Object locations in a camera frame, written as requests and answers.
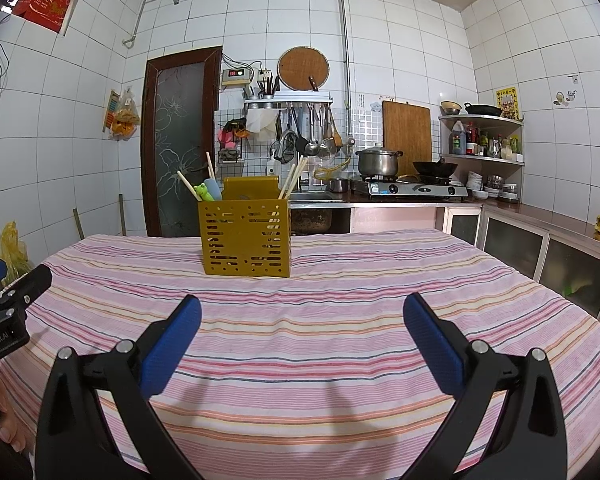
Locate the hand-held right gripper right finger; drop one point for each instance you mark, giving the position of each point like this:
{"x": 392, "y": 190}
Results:
{"x": 437, "y": 345}

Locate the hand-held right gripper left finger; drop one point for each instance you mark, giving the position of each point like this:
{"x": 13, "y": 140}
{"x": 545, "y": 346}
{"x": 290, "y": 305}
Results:
{"x": 172, "y": 345}

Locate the yellow perforated utensil holder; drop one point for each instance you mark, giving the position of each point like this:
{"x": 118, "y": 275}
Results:
{"x": 245, "y": 230}

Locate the light blue utensil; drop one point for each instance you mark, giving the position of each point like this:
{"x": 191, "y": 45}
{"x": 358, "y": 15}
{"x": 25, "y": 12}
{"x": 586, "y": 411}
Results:
{"x": 213, "y": 187}

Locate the person's left hand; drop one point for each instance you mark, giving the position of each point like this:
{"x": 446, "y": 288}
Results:
{"x": 12, "y": 425}

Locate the yellow plastic bag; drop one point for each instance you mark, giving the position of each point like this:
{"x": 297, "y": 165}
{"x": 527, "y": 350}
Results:
{"x": 10, "y": 250}

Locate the short wooden stick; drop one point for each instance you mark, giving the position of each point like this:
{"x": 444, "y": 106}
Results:
{"x": 78, "y": 224}

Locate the long wooden stick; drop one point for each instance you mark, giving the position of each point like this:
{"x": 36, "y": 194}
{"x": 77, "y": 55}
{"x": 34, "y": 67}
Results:
{"x": 122, "y": 215}

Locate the pink striped tablecloth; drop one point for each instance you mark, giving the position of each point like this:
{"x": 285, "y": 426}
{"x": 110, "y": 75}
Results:
{"x": 305, "y": 320}

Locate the steel gas stove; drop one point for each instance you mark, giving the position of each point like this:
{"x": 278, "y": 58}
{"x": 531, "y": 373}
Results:
{"x": 410, "y": 190}

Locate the pile of steel dishes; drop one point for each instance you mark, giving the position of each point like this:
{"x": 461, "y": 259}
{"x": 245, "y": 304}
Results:
{"x": 502, "y": 191}

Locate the stack of white bowls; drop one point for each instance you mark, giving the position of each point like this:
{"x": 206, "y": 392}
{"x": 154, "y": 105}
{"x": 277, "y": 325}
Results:
{"x": 476, "y": 181}

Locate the black wok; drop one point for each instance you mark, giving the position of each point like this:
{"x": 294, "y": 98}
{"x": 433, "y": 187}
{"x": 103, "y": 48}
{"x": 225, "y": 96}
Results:
{"x": 432, "y": 167}

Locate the hanging plastic bag of oranges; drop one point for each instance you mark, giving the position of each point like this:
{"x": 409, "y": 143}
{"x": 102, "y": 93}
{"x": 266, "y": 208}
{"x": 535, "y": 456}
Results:
{"x": 124, "y": 120}

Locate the small steel cup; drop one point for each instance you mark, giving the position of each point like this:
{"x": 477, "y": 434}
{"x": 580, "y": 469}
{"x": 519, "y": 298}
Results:
{"x": 338, "y": 185}

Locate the hanging striped card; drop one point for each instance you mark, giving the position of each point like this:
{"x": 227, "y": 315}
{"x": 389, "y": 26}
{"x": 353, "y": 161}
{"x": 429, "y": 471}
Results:
{"x": 111, "y": 110}

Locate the steel pot with lid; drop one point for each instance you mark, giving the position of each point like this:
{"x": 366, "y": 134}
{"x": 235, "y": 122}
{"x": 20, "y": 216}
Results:
{"x": 377, "y": 164}

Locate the steel sink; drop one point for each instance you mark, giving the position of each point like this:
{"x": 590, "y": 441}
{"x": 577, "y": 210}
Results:
{"x": 315, "y": 195}

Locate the white soap bottle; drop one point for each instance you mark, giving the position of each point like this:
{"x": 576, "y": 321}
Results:
{"x": 272, "y": 166}

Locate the large oil bottle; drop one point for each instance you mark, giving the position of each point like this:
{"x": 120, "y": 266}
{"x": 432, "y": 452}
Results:
{"x": 458, "y": 141}

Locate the row of condiment bottles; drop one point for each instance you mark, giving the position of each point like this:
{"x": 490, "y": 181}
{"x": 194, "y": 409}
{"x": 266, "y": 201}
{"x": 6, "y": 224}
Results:
{"x": 495, "y": 147}

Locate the dark wooden frosted glass door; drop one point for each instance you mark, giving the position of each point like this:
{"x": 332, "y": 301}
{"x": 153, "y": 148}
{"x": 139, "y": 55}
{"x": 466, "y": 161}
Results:
{"x": 177, "y": 135}

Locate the pink rubber gloves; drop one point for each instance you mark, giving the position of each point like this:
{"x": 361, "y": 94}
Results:
{"x": 228, "y": 135}

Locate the wooden cutting board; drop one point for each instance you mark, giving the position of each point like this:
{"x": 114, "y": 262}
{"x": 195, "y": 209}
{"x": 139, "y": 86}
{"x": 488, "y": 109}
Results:
{"x": 405, "y": 127}

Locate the wooden spatula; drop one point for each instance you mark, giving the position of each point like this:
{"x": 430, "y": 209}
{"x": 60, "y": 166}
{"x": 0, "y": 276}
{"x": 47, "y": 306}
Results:
{"x": 336, "y": 137}

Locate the white corner shelf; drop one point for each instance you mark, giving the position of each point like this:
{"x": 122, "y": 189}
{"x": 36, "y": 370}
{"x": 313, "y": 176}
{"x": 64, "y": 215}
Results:
{"x": 490, "y": 120}

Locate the metal ladle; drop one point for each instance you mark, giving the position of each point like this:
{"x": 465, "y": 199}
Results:
{"x": 312, "y": 149}

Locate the beige bowl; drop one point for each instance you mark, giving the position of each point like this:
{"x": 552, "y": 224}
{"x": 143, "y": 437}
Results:
{"x": 451, "y": 108}

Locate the black ladle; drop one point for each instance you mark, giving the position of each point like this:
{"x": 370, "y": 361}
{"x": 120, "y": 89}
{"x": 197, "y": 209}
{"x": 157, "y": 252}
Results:
{"x": 302, "y": 146}

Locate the metal faucet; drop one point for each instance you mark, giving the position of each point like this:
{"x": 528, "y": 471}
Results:
{"x": 286, "y": 135}

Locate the hanging white cloth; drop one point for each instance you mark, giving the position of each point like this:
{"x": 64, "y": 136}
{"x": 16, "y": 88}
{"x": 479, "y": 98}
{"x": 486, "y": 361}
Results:
{"x": 261, "y": 122}

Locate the black pan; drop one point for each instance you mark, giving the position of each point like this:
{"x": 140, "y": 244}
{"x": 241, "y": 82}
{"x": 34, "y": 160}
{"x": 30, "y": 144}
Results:
{"x": 484, "y": 110}

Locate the metal cup with knives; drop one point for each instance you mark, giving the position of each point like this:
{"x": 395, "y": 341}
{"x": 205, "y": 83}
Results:
{"x": 266, "y": 89}

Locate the grey digital display box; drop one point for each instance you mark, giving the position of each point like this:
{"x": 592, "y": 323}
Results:
{"x": 236, "y": 76}

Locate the red cardboard box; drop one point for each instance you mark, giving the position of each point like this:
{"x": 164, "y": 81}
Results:
{"x": 42, "y": 0}

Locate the white power strip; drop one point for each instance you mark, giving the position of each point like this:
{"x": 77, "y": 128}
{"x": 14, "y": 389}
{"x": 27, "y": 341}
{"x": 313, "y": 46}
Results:
{"x": 265, "y": 74}

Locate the round wooden board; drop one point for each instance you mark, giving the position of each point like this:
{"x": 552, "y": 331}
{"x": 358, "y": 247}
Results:
{"x": 300, "y": 67}

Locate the yellow wall poster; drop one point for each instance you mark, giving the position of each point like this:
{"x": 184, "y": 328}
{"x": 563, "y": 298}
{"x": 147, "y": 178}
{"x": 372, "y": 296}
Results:
{"x": 507, "y": 102}

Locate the wall hooks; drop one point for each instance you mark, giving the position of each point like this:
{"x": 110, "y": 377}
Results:
{"x": 560, "y": 99}

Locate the metal wall pipe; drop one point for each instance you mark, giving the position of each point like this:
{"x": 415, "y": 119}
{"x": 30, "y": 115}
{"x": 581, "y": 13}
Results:
{"x": 345, "y": 50}

